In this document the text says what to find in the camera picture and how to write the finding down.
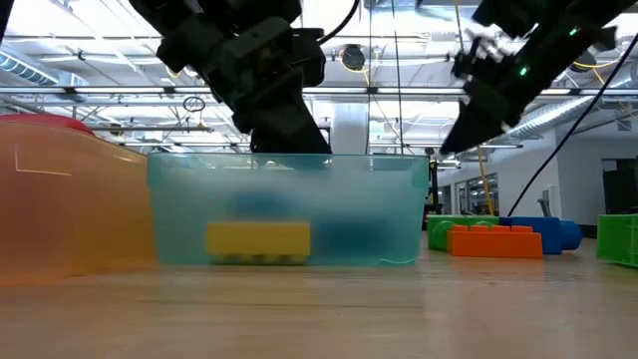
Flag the blue round-stud toy brick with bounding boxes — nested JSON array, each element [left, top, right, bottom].
[[497, 215, 583, 256]]

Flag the red foam die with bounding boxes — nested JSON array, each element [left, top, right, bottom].
[[0, 113, 97, 139]]

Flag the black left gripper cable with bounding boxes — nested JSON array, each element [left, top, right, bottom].
[[317, 0, 361, 46]]

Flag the silver ventilation duct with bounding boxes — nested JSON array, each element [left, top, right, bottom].
[[497, 94, 638, 147]]

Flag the blue two-stud toy brick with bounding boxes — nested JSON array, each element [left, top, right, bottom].
[[312, 217, 398, 261]]

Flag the orange flat toy brick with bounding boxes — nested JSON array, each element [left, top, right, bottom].
[[446, 224, 543, 260]]

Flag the green double-stud toy brick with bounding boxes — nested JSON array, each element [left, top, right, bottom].
[[596, 213, 638, 269]]

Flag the orange translucent plastic bin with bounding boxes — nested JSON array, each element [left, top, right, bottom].
[[0, 122, 159, 288]]

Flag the black cabinet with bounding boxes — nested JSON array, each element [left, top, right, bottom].
[[601, 158, 638, 216]]

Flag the green rectangular toy brick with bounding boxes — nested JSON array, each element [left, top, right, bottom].
[[427, 213, 499, 253]]

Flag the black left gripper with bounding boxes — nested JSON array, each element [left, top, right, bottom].
[[157, 17, 334, 156]]

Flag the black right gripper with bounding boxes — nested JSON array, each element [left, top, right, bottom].
[[440, 27, 620, 156]]

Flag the long yellow toy brick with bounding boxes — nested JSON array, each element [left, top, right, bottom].
[[205, 221, 313, 265]]

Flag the black hanging cable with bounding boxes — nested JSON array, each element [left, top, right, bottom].
[[506, 32, 638, 216]]

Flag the teal translucent plastic bin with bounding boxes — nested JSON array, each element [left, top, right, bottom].
[[147, 153, 431, 267]]

